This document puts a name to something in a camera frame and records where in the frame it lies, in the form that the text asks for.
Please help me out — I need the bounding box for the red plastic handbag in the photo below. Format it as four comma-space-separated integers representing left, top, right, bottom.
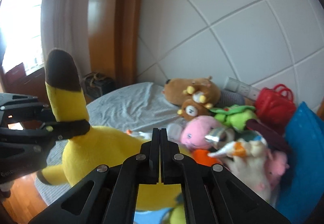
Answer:
255, 84, 296, 135

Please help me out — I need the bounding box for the small pink pig plush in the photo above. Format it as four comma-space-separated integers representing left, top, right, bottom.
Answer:
264, 149, 289, 191

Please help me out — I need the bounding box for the black white striped plush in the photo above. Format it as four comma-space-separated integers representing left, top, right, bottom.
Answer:
215, 90, 245, 108

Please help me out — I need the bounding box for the brown capybara plush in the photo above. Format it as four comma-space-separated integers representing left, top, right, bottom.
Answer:
162, 76, 221, 106

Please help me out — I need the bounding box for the white unicorn plush green mane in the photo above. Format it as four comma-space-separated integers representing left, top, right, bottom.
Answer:
204, 128, 271, 202

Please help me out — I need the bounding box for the yellow Pikachu plush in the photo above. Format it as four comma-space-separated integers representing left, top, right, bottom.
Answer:
37, 49, 186, 223

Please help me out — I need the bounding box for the light green turtle plush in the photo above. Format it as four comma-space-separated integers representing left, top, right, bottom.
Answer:
210, 105, 258, 131

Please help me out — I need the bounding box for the blue foam storage box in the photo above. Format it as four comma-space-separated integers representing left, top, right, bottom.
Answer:
276, 102, 323, 223

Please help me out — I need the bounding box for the grey striped bed sheet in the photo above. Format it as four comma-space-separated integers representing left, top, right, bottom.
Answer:
35, 82, 185, 205

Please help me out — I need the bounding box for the large pink plush toy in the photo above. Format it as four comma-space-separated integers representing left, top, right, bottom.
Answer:
180, 115, 224, 150

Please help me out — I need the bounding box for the dark storage basket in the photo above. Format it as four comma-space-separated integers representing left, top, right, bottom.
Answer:
83, 73, 116, 99

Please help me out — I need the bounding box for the dark maroon plush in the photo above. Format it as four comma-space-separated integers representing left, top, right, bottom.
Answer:
246, 119, 291, 154

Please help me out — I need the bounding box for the white wall socket panel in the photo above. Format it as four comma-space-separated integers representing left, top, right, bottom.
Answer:
224, 77, 260, 101

